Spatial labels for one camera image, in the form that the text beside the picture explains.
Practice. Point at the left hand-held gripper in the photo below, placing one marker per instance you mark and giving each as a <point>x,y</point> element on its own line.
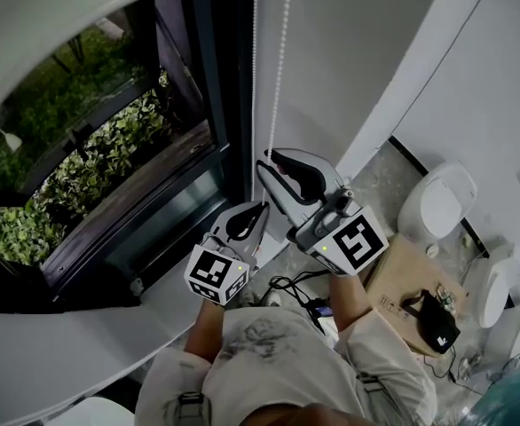
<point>215,273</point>

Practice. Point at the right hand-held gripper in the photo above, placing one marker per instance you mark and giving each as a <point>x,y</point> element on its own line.
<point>353,242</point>

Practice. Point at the white roller blind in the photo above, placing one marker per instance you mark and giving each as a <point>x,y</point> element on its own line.
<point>42,16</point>

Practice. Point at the person's left forearm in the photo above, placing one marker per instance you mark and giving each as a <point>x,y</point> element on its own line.
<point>207,331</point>

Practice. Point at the person's right forearm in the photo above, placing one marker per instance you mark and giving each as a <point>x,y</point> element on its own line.
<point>351,309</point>

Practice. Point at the person's shoe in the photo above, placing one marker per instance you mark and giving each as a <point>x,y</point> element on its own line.
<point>247,297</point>

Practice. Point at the grey window latch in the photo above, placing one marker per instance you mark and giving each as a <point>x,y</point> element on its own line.
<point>136,286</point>

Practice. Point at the brown cardboard box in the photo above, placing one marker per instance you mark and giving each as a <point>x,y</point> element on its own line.
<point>397,273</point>

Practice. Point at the white toilet with closed lid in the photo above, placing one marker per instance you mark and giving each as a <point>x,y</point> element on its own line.
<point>437,200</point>

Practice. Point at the small white round disc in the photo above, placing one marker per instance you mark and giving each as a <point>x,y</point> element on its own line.
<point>431,250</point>

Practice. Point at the person's beige shirt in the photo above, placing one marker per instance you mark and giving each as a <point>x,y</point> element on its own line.
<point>286,371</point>

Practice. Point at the green shrubs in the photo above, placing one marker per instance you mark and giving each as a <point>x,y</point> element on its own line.
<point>100,149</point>

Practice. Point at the black pouch bag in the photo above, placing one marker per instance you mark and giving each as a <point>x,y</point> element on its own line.
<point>435,326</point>

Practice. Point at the person's head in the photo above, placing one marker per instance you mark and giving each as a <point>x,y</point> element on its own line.
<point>313,415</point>

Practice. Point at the white toilet with side panel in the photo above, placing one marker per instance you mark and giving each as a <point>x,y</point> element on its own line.
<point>495,286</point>

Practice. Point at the white window sill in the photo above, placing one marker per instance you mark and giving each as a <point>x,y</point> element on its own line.
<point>65,353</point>

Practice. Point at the white ceramic basin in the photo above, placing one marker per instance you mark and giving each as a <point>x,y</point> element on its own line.
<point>96,413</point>

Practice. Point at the white garden lamp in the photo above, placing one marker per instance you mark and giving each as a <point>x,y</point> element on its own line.
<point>10,140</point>

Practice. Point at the dark window frame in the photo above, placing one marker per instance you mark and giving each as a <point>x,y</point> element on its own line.
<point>175,180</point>

